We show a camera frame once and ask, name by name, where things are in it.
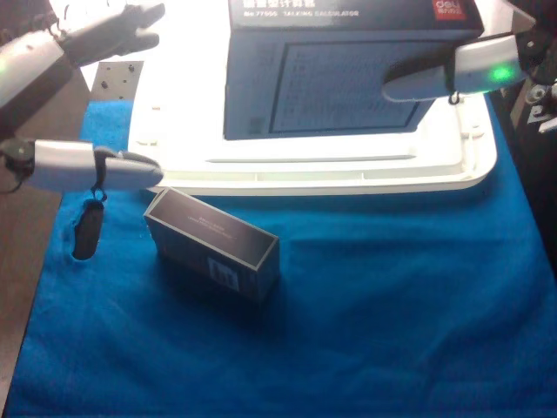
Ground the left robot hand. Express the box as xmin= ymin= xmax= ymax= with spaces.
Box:
xmin=0 ymin=3 xmax=166 ymax=192

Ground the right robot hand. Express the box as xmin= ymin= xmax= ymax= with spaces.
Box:
xmin=381 ymin=10 xmax=557 ymax=105

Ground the navy blue product box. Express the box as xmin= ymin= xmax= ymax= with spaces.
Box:
xmin=222 ymin=0 xmax=486 ymax=141

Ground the small maroon box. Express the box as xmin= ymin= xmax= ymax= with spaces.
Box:
xmin=143 ymin=186 xmax=280 ymax=304

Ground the grey metal plate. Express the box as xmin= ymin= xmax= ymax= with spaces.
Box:
xmin=89 ymin=60 xmax=144 ymax=102

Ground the blue cloth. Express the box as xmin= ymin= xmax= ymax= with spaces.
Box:
xmin=0 ymin=98 xmax=557 ymax=418

